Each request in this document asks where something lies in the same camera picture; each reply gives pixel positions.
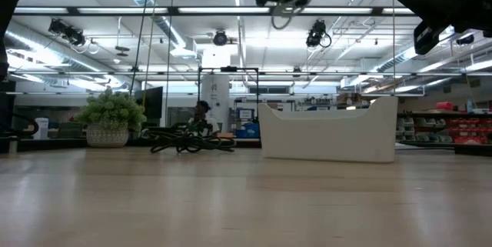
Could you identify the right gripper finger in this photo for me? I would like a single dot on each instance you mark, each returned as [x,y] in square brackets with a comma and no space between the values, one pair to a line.
[427,40]

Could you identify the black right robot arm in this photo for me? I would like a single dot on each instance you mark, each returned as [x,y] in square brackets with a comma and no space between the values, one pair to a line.
[482,1]

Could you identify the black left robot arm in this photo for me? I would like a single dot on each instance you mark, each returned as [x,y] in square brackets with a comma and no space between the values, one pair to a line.
[9,1]

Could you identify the shelf with red bins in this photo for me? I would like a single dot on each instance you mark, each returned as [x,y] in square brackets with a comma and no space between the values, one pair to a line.
[465,129]

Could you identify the white round pillar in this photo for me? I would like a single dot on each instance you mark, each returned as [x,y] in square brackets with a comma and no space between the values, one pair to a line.
[215,93]

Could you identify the blue storage bin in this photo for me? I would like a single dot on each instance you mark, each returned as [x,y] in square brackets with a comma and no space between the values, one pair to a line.
[251,129]

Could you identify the person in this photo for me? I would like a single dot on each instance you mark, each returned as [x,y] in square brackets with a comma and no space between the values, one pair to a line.
[201,118]

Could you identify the white plastic bin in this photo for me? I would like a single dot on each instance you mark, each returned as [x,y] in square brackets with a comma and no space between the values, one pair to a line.
[326,135]

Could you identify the black monitor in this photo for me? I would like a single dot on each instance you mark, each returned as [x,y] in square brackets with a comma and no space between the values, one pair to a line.
[153,102]

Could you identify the green plant in pot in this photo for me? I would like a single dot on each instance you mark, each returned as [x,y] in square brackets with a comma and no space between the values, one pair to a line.
[111,112]

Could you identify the black ceiling camera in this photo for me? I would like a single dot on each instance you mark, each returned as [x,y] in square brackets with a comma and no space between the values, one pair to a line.
[67,33]
[220,38]
[317,33]

